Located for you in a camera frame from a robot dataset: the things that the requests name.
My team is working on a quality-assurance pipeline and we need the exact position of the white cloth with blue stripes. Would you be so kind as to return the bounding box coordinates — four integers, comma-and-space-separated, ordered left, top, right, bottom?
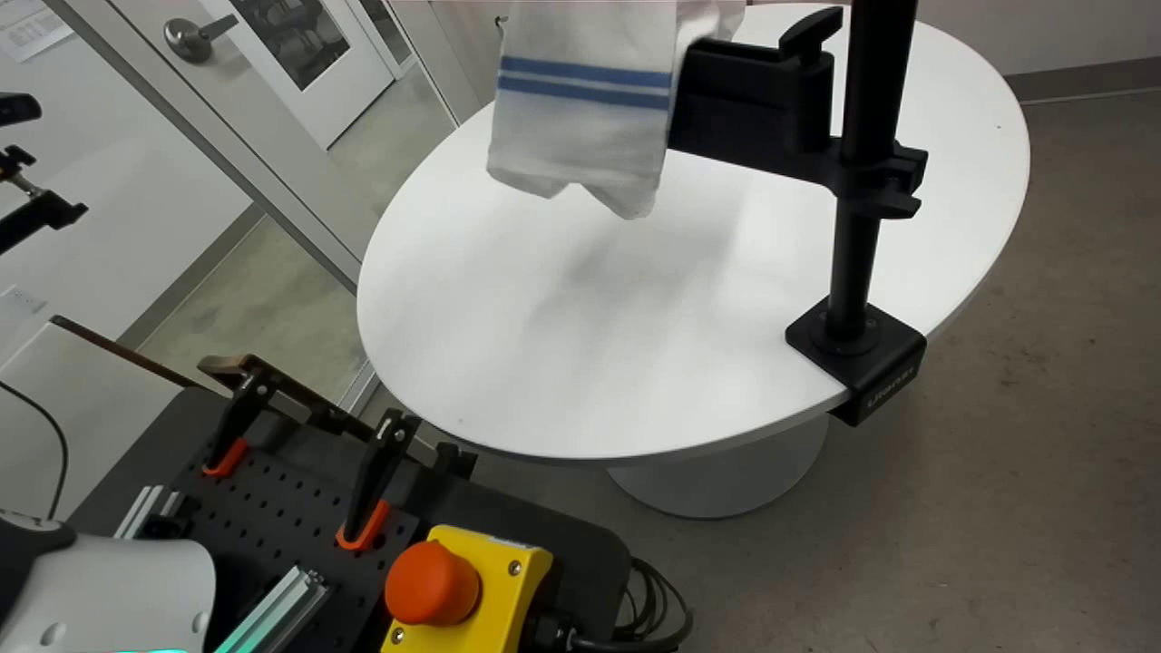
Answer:
484, 0, 750, 223

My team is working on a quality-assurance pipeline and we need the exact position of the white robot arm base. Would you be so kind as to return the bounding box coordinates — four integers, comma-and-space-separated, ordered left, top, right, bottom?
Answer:
0, 514, 221, 653

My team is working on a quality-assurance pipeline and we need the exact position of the orange black spring clamp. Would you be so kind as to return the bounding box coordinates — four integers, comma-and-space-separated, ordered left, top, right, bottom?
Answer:
335, 405, 426, 558
196, 358, 277, 485

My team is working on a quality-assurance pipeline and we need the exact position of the yellow emergency stop box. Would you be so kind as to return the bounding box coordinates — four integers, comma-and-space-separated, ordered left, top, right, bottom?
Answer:
377, 517, 559, 653

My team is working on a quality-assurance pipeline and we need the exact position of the black clamp-on pole stand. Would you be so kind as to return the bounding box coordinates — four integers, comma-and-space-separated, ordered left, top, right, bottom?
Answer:
782, 0, 938, 433

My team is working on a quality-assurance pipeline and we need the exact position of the black perforated breadboard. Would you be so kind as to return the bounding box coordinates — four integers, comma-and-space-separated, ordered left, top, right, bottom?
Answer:
69, 383, 635, 653

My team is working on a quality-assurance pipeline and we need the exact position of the white door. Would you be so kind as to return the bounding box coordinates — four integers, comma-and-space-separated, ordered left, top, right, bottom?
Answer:
106, 0, 403, 153

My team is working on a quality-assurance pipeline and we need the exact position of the wooden board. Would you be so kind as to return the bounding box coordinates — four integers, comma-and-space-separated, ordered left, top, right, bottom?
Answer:
46, 313, 481, 479

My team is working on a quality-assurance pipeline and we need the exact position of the white round table pedestal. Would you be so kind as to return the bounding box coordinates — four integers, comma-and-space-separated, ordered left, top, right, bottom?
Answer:
603, 414, 834, 525

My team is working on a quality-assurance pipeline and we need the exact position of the black cable bundle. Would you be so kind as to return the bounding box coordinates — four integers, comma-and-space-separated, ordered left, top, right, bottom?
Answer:
529, 550, 701, 653

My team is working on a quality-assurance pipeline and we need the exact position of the black camera on pole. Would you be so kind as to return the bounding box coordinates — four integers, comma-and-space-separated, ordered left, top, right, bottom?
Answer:
668, 2, 847, 164

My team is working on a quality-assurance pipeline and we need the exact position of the aluminium extrusion rail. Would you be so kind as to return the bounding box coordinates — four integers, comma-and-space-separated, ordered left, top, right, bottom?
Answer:
216, 561, 335, 653

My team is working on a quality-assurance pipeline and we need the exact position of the silver door handle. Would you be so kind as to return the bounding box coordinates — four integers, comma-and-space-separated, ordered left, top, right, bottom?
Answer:
161, 11, 242, 67

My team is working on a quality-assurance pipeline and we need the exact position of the black tripod camera arm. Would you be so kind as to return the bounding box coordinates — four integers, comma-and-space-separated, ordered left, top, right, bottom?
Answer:
0, 89, 92, 258

